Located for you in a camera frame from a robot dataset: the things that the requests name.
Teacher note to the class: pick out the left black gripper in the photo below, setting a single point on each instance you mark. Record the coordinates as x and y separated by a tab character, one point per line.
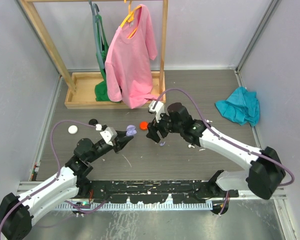
120	141

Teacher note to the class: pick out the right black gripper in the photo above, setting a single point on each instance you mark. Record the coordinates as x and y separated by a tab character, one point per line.
153	128

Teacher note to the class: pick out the purple earbud charging case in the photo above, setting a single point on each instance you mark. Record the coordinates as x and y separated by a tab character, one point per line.
131	130

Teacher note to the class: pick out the orange earbud charging case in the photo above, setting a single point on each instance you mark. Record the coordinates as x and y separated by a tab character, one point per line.
143	125

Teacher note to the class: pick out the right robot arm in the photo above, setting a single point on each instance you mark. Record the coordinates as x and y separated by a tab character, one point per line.
261	168

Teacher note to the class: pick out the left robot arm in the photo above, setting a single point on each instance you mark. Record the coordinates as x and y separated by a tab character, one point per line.
19	213

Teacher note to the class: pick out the black earbud charging case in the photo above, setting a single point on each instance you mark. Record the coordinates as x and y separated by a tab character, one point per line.
93	122

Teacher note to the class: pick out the white earbud charging case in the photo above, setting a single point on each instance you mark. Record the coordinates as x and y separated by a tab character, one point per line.
73	129

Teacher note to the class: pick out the green garment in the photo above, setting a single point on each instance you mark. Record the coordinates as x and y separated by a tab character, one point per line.
101	90

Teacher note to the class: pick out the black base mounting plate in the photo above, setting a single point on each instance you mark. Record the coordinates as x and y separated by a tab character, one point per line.
151	191

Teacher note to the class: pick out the wooden clothes rack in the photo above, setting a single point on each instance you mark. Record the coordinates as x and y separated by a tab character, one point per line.
81	85

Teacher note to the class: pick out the pink t-shirt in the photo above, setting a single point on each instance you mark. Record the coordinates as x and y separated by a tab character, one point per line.
127	66

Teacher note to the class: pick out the teal cloth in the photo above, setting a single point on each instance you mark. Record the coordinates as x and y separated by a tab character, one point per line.
241	107

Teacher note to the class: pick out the yellow hanger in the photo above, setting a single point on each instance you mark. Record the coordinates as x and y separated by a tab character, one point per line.
130	18

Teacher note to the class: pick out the grey-blue hanger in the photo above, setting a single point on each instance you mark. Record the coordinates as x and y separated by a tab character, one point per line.
99	36

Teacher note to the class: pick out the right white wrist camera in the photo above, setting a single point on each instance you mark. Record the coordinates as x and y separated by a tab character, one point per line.
157	108

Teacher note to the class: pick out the white slotted cable duct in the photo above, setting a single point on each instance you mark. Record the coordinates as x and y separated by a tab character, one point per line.
166	206

